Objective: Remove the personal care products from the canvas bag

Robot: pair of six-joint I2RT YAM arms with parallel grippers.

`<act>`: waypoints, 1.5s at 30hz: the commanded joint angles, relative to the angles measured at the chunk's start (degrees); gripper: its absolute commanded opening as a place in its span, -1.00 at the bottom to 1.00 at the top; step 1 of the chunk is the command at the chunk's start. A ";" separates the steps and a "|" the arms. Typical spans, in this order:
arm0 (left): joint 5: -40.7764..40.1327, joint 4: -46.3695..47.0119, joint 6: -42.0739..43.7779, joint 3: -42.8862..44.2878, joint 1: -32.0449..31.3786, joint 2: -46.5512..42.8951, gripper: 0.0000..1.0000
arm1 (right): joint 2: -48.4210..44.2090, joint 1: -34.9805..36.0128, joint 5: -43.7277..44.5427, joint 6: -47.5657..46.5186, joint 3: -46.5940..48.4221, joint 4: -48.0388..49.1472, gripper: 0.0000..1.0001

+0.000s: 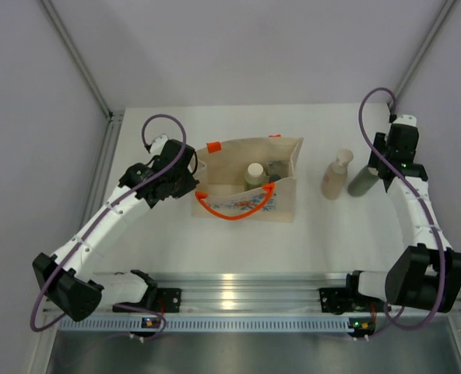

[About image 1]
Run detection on grey-green pump bottle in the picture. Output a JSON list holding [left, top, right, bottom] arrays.
[[347, 166, 379, 197]]

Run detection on canvas bag with orange handles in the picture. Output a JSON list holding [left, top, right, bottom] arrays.
[[191, 136, 303, 222]]

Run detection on beige pump bottle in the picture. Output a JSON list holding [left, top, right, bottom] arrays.
[[321, 149, 354, 200]]

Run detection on light green round-cap bottle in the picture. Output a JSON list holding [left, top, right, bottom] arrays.
[[245, 163, 266, 190]]

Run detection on small dark-cap jar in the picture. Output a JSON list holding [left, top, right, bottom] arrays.
[[267, 160, 290, 182]]

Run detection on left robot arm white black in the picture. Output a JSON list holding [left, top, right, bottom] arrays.
[[32, 136, 198, 322]]

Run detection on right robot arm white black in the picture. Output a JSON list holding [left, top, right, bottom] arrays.
[[343, 115, 461, 313]]

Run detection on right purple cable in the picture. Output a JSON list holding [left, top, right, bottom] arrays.
[[358, 86, 448, 330]]

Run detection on purple cable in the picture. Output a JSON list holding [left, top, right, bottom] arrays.
[[358, 86, 448, 330], [30, 113, 188, 333]]

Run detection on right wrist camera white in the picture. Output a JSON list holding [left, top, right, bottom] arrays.
[[389, 115, 417, 127]]

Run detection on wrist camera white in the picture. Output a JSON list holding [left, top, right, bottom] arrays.
[[389, 115, 417, 127], [146, 134, 169, 155]]

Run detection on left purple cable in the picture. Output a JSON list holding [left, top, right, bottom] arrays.
[[30, 113, 188, 333]]

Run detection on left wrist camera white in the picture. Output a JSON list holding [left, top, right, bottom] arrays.
[[146, 134, 169, 155]]

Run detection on left frame post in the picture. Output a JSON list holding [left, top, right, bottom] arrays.
[[37, 0, 113, 118]]

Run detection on frame post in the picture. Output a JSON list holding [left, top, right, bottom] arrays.
[[37, 0, 113, 118], [388, 0, 460, 114]]

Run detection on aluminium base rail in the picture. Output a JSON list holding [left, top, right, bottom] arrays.
[[150, 273, 346, 314]]

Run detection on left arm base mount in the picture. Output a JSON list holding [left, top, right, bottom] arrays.
[[152, 288, 182, 314]]

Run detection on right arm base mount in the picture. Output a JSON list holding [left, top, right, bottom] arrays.
[[318, 288, 354, 315]]

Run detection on right frame post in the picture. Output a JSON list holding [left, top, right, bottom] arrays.
[[388, 0, 460, 114]]

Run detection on slotted cable duct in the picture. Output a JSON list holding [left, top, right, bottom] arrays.
[[58, 316, 359, 333]]

